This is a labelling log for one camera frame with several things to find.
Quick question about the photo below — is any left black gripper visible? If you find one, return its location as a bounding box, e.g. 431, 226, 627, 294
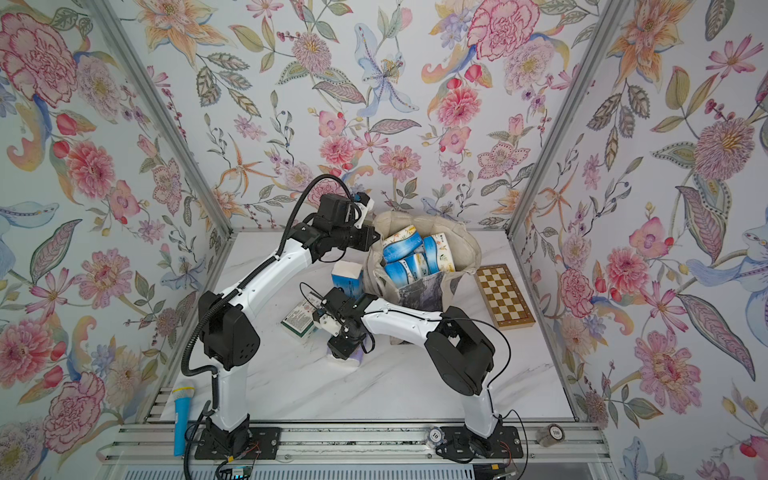
328, 223, 382, 249

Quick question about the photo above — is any green white tissue box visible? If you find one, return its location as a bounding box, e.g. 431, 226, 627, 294
280, 300, 318, 341

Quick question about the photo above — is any blue floral tissue pack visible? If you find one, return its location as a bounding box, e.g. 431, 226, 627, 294
405, 252, 430, 279
382, 224, 423, 264
423, 232, 456, 275
384, 259, 415, 289

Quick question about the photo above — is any beige canvas bag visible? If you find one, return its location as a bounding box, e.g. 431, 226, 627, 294
363, 211, 482, 311

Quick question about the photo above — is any purple tissue pack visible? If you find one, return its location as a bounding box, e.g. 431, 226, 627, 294
327, 343, 365, 368

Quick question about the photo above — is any blue floral tissue pack front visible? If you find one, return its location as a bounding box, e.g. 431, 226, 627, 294
384, 259, 415, 289

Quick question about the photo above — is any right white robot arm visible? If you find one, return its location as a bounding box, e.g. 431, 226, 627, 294
313, 287, 498, 439

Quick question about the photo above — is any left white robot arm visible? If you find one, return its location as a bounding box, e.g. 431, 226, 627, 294
196, 193, 379, 433

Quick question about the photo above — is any blue tissue pack by bag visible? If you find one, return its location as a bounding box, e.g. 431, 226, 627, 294
331, 260, 363, 299

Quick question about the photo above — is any wooden chessboard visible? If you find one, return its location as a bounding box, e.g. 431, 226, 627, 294
475, 264, 535, 330

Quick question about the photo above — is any blue microphone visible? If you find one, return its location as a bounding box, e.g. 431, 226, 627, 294
171, 382, 195, 457

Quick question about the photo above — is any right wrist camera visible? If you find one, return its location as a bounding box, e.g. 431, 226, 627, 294
312, 308, 342, 337

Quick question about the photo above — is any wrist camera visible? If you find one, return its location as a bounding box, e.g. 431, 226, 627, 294
312, 308, 342, 337
353, 192, 375, 229

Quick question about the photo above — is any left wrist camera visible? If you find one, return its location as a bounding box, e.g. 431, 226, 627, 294
353, 192, 375, 229

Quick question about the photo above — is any metal base rail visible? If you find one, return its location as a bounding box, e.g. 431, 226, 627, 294
97, 422, 618, 479

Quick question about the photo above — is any aluminium corner post left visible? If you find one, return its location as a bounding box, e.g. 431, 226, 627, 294
85, 0, 234, 239

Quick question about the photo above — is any aluminium corner post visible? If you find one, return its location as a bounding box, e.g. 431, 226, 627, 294
507, 0, 628, 240
85, 0, 234, 239

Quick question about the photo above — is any aluminium corner post right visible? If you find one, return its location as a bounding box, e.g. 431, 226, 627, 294
507, 0, 628, 240

